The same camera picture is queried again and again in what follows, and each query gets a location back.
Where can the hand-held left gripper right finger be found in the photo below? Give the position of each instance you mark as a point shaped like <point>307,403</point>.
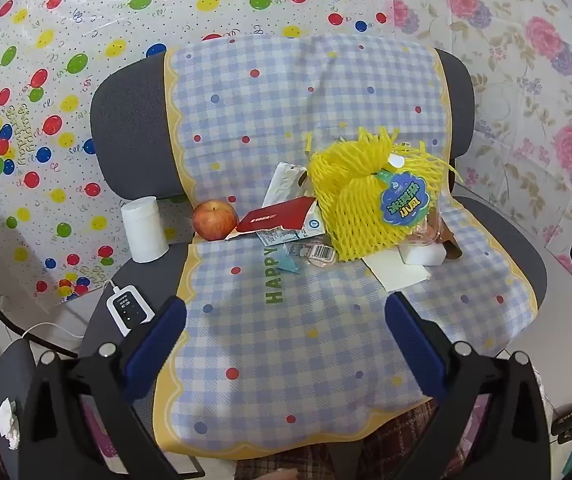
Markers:
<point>415,347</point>

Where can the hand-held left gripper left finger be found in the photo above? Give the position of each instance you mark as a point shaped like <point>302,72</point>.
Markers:
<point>153,347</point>

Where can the clear plastic blister pack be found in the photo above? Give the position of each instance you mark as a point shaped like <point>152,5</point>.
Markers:
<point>316,253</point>

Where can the yellow foam net bag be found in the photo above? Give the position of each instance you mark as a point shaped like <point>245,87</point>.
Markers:
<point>345,210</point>

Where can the red packet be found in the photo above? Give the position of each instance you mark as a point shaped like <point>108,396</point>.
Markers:
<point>276,216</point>

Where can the white paper wrapper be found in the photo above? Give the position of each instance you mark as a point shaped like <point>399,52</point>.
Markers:
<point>283,182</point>

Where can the white blanket controller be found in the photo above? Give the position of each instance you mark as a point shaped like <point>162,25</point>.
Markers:
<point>127,310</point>

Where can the cream paper card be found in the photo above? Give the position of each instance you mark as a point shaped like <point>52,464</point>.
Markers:
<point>398,272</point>

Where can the white foam block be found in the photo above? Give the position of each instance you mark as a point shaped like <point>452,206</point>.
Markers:
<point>420,255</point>

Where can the red plaid cloth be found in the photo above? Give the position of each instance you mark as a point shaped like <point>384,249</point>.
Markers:
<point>395,440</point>

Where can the brown wrapper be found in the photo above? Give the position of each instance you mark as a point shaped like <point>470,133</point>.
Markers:
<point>449,245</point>

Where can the white cylindrical container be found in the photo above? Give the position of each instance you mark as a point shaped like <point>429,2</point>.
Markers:
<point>143,230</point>

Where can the blue checkered blanket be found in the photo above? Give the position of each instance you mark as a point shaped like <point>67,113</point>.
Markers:
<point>291,335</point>

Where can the red apple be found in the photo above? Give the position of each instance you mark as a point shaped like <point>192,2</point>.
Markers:
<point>213,220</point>

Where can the dark grey container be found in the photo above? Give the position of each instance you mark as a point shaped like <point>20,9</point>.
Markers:
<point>11,375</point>

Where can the light blue paper scrap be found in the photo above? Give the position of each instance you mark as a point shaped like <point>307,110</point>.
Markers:
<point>283,262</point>

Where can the blue and white carton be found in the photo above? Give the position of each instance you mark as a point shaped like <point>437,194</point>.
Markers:
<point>311,226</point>

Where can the crumpled white tissue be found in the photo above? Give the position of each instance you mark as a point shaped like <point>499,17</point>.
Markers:
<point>7,422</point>

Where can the floral printed plastic sheet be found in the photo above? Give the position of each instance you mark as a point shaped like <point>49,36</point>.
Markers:
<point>515,85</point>

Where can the grey office chair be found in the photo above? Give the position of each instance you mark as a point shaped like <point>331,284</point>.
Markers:
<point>126,125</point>

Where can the balloon printed plastic sheet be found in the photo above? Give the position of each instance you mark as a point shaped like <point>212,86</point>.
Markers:
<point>91,35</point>

